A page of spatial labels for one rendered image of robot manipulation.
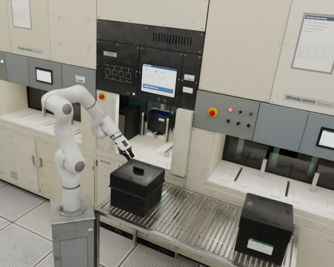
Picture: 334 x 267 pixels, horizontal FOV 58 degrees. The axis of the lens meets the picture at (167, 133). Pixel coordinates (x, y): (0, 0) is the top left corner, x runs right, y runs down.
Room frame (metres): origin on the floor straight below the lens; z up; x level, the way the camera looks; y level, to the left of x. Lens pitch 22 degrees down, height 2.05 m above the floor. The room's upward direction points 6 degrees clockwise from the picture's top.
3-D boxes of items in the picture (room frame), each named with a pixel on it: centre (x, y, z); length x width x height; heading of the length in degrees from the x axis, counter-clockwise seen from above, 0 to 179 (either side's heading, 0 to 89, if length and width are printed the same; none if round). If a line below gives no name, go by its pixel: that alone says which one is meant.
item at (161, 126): (2.89, 0.07, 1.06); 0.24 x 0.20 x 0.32; 67
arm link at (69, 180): (1.71, 0.62, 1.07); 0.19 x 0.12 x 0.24; 51
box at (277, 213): (1.52, -0.64, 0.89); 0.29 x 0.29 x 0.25; 71
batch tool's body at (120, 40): (2.67, 0.05, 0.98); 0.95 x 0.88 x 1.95; 157
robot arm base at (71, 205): (1.69, 0.60, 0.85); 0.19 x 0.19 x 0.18
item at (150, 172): (1.84, 0.17, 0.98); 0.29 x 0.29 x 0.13; 66
